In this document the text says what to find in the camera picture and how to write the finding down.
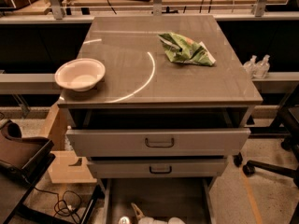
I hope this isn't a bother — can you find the clear sanitizer bottle left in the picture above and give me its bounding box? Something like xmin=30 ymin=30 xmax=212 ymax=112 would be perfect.
xmin=243 ymin=55 xmax=257 ymax=77

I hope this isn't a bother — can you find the clear sanitizer bottle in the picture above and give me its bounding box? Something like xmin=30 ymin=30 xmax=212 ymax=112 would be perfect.
xmin=253 ymin=55 xmax=270 ymax=78
xmin=243 ymin=55 xmax=257 ymax=77

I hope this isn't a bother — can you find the white bowl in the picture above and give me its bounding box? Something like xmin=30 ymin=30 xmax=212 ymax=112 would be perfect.
xmin=54 ymin=58 xmax=106 ymax=91

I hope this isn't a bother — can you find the dark chair at left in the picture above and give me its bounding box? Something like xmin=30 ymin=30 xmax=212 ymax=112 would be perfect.
xmin=0 ymin=120 xmax=59 ymax=224

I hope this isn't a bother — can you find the clear sanitizer bottle right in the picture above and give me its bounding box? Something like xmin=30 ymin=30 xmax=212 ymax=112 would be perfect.
xmin=253 ymin=55 xmax=270 ymax=78

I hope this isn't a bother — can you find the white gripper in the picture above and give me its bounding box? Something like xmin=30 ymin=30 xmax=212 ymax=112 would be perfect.
xmin=131 ymin=203 xmax=167 ymax=224

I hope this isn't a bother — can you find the middle grey drawer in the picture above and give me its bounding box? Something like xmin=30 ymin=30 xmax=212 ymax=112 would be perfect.
xmin=88 ymin=159 xmax=227 ymax=178

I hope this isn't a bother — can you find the top grey drawer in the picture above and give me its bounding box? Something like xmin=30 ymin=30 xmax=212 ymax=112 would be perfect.
xmin=66 ymin=128 xmax=250 ymax=157

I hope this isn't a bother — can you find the wooden box on floor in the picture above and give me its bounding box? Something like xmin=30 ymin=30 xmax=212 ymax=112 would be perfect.
xmin=40 ymin=104 xmax=96 ymax=184

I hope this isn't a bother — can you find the green chip bag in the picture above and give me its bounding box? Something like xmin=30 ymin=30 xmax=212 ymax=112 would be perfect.
xmin=158 ymin=32 xmax=216 ymax=66

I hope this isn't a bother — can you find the black floor cable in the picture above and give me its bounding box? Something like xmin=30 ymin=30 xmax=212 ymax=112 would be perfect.
xmin=32 ymin=185 xmax=83 ymax=224

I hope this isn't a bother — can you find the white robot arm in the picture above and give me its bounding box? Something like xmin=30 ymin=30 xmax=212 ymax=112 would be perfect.
xmin=131 ymin=203 xmax=186 ymax=224

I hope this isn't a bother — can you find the red coke can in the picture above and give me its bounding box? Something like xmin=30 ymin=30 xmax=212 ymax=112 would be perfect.
xmin=118 ymin=217 xmax=132 ymax=224

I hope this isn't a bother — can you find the grey drawer cabinet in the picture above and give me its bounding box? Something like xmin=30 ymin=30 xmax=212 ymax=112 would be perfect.
xmin=57 ymin=14 xmax=263 ymax=224

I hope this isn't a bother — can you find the bottom grey drawer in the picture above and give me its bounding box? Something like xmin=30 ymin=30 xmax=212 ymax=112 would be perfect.
xmin=103 ymin=178 xmax=216 ymax=224

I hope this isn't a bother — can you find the grey drawer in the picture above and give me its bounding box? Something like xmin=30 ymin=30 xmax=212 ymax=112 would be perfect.
xmin=88 ymin=159 xmax=227 ymax=178
xmin=66 ymin=128 xmax=250 ymax=157
xmin=103 ymin=178 xmax=216 ymax=224

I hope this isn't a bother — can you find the black office chair base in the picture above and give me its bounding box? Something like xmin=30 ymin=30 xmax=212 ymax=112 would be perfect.
xmin=233 ymin=87 xmax=299 ymax=224

